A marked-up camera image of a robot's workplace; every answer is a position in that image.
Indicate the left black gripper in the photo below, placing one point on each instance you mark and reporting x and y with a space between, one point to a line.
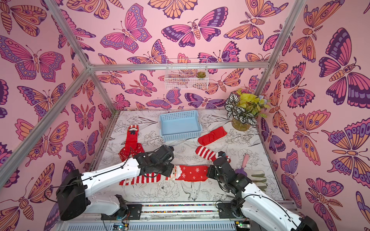
168 173

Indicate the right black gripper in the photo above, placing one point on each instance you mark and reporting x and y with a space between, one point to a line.
215 170

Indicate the red white striped sock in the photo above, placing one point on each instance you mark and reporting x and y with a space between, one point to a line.
208 154
143 179

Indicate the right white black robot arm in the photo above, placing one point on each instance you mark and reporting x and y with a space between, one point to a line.
249 201

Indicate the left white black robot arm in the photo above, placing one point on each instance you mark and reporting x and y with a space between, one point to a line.
78 193

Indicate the red patterned christmas sock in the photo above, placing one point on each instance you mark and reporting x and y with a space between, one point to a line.
127 152

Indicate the red nutcracker sock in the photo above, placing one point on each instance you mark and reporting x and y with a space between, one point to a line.
132 137

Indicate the plain red sock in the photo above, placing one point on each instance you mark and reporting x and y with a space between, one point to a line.
213 136

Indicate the light blue plastic basket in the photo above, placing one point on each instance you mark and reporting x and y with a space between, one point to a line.
180 125

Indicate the potted plant in glass vase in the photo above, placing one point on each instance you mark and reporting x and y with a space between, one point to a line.
244 108

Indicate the small green succulent plant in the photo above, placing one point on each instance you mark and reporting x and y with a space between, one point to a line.
201 75

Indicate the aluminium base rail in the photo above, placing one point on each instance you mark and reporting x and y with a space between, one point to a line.
186 216

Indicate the white wire wall basket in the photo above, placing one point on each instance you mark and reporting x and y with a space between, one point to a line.
181 73

